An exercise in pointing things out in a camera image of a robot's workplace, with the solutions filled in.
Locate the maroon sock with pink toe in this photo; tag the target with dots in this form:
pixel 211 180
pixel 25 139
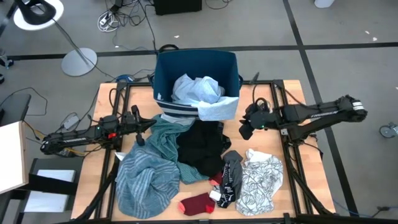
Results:
pixel 216 179
pixel 196 204

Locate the navy white striped fabric basket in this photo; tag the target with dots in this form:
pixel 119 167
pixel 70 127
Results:
pixel 196 63

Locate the black garment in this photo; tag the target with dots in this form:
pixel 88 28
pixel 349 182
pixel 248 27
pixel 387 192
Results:
pixel 200 146

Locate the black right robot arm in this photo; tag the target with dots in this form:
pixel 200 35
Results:
pixel 311 113

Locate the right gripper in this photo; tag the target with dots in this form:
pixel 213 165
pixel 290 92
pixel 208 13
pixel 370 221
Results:
pixel 259 119

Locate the black aluminium table frame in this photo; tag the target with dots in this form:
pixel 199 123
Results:
pixel 140 83

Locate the blue grey striped garment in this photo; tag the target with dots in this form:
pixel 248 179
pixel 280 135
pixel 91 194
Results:
pixel 146 183

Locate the grey caster wheel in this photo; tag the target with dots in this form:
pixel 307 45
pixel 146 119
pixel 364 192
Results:
pixel 388 130

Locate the white floor lamp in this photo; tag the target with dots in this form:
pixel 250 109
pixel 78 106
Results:
pixel 79 62

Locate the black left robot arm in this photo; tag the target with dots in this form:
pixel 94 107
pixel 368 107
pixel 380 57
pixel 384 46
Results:
pixel 74 140

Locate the teal ribbed garment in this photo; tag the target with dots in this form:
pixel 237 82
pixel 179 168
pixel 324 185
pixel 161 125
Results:
pixel 164 133

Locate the white leaf print garment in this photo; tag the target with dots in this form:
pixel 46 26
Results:
pixel 261 183

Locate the light blue shirt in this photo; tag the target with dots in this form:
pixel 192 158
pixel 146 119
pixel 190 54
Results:
pixel 199 90

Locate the white power strip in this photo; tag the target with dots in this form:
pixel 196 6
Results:
pixel 105 21

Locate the black stand with white panels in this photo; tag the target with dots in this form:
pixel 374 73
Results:
pixel 53 184

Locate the black side desk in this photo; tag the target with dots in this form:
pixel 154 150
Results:
pixel 15 107

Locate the white board with wooden edge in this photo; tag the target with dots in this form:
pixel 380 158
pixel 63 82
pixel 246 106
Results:
pixel 11 155

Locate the black Puma sock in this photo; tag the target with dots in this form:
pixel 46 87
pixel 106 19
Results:
pixel 224 199

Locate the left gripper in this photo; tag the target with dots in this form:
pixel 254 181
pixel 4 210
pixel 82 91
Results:
pixel 130 122

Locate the dark grey Puma sock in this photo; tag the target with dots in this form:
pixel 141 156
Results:
pixel 234 168

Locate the grey power adapter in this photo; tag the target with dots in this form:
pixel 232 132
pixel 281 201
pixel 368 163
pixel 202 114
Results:
pixel 71 122

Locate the black box on floor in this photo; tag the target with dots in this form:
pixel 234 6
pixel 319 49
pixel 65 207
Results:
pixel 177 6

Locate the white floor object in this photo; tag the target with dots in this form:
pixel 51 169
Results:
pixel 323 3

